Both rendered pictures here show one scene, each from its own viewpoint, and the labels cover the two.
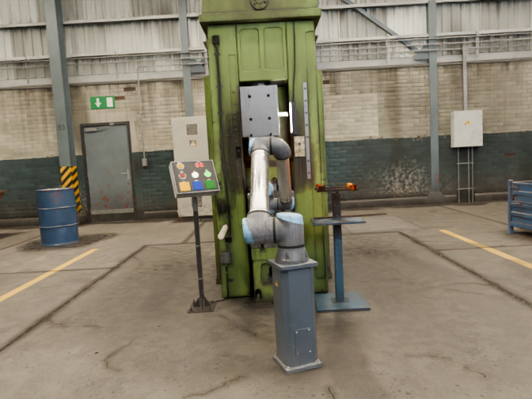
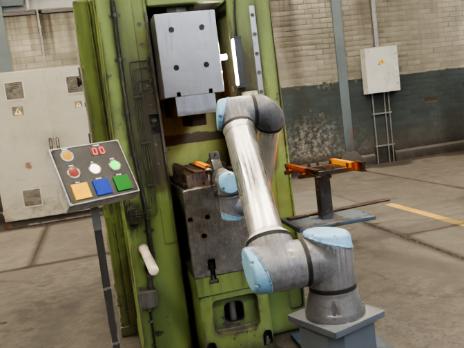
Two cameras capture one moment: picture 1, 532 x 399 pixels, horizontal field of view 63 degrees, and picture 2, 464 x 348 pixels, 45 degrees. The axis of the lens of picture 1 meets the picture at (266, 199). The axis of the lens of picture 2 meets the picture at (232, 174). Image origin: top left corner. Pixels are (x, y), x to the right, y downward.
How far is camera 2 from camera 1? 1.02 m
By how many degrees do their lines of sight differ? 14
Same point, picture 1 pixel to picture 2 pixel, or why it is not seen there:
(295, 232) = (346, 264)
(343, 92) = not seen: hidden behind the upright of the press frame
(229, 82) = (130, 8)
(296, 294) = not seen: outside the picture
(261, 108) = (192, 48)
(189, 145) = (12, 114)
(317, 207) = (283, 200)
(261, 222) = (284, 252)
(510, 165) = (431, 111)
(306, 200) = not seen: hidden behind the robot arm
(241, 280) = (175, 331)
